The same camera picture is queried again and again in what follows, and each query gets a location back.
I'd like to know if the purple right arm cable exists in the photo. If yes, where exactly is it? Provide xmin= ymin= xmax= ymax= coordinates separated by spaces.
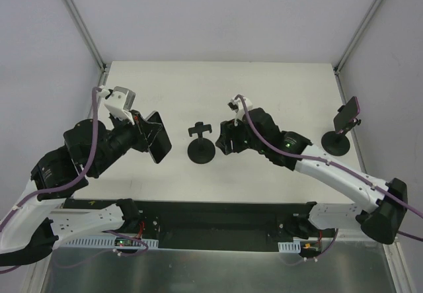
xmin=236 ymin=94 xmax=423 ymax=266

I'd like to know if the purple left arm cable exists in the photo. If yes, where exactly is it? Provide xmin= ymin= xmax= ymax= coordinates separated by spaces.
xmin=0 ymin=86 xmax=149 ymax=272

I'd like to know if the aluminium front rail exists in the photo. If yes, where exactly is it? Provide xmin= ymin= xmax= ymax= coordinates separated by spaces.
xmin=42 ymin=208 xmax=397 ymax=243

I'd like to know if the white cable duct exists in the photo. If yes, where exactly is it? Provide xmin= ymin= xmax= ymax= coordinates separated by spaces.
xmin=62 ymin=235 xmax=159 ymax=249
xmin=278 ymin=240 xmax=301 ymax=254

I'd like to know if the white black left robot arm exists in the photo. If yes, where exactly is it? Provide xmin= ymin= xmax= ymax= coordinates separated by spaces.
xmin=1 ymin=110 xmax=172 ymax=272

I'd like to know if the right aluminium frame post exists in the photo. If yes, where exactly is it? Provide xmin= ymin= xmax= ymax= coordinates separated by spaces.
xmin=333 ymin=0 xmax=385 ymax=75

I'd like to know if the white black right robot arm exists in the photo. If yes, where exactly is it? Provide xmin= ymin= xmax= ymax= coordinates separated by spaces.
xmin=215 ymin=108 xmax=408 ymax=245

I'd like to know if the black phone stand round base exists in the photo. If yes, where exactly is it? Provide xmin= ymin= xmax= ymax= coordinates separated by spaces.
xmin=321 ymin=118 xmax=362 ymax=156

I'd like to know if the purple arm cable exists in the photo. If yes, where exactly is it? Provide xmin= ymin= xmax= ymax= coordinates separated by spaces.
xmin=236 ymin=94 xmax=423 ymax=266
xmin=0 ymin=86 xmax=149 ymax=272

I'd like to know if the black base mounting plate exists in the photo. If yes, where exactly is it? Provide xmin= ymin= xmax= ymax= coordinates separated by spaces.
xmin=101 ymin=198 xmax=337 ymax=251

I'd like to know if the left aluminium frame post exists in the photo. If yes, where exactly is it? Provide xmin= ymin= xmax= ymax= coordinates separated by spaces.
xmin=62 ymin=0 xmax=107 ymax=73

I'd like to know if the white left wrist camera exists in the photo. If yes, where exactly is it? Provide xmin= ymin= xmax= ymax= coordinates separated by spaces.
xmin=98 ymin=86 xmax=136 ymax=125

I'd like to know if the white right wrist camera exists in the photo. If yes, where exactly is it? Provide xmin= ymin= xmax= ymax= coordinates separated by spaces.
xmin=227 ymin=95 xmax=253 ymax=126

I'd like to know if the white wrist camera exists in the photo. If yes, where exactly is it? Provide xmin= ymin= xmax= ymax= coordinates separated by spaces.
xmin=227 ymin=95 xmax=253 ymax=126
xmin=98 ymin=86 xmax=136 ymax=125

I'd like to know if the aluminium frame post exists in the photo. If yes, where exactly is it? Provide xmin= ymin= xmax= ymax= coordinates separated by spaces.
xmin=62 ymin=0 xmax=107 ymax=73
xmin=333 ymin=0 xmax=385 ymax=75

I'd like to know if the right white cable duct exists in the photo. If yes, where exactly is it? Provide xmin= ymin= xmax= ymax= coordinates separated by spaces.
xmin=278 ymin=240 xmax=301 ymax=254

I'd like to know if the left white cable duct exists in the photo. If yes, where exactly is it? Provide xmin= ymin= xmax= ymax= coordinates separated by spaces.
xmin=62 ymin=235 xmax=159 ymax=249

